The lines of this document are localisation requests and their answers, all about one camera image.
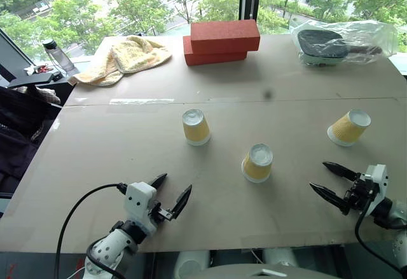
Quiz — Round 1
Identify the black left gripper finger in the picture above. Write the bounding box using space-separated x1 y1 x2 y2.
170 184 193 220
148 173 169 189

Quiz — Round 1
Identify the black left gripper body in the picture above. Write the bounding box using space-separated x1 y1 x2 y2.
148 200 174 226

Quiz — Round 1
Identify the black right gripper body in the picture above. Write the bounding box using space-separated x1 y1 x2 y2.
342 173 381 214

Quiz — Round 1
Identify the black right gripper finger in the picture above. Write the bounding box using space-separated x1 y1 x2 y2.
308 182 351 217
322 161 362 182

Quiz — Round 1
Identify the yellow paper cup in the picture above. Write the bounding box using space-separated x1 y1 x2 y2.
182 109 212 147
240 143 274 184
326 108 372 147

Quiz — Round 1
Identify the white rounded cylinder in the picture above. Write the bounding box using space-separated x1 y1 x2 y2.
174 249 211 279
261 248 300 268

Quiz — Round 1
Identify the pale yellow towel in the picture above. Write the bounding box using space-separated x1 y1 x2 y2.
67 34 173 87

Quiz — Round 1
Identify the red foam brick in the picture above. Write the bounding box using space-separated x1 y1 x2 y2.
183 35 249 67
190 18 261 55

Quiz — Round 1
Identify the paddle in plastic bag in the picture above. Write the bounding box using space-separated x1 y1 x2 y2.
288 19 399 67

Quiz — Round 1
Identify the dark clothing pile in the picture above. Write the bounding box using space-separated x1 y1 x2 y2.
0 85 63 197

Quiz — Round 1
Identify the clear water bottle black cap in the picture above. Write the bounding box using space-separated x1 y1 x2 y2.
42 38 76 74

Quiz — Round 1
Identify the black side shelf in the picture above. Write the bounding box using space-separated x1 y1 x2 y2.
0 27 64 90

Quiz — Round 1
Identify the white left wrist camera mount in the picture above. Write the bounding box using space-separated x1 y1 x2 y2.
123 181 159 237

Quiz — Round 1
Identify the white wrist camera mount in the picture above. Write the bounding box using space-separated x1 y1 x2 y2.
123 181 159 237
363 163 389 204

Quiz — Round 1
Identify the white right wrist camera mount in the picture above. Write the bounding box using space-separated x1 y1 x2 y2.
363 163 389 204

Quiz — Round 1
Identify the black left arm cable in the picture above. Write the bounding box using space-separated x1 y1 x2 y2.
54 182 129 279

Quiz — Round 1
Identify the black window frame post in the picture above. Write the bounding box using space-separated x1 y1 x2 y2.
239 0 263 34

